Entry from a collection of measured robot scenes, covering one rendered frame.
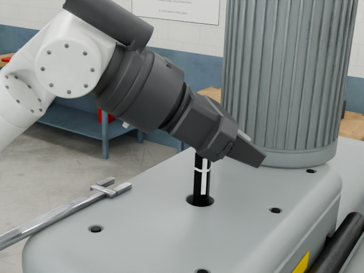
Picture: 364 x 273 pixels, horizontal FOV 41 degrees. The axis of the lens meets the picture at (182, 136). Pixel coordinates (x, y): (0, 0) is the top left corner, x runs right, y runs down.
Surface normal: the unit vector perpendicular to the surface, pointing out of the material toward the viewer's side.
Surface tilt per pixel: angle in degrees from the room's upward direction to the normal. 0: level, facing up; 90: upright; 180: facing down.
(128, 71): 72
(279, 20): 90
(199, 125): 91
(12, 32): 90
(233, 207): 0
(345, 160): 0
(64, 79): 98
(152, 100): 89
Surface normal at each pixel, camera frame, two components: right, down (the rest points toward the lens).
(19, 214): 0.04, -0.94
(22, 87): 0.77, -0.60
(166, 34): -0.55, 0.27
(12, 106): 0.07, 0.43
